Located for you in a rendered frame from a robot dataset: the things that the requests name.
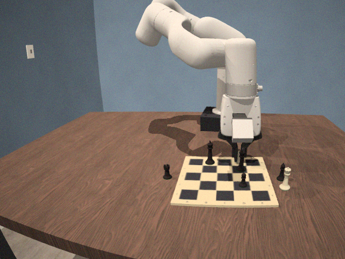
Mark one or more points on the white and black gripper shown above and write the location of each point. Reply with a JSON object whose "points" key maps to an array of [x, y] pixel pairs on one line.
{"points": [[239, 105]]}

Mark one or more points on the cream chessboard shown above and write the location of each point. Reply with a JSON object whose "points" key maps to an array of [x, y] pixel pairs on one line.
{"points": [[217, 185]]}

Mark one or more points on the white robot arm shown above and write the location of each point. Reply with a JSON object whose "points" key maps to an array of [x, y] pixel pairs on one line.
{"points": [[208, 44]]}

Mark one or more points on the white queen chess piece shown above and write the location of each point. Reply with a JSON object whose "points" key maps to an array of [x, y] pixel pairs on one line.
{"points": [[284, 186]]}

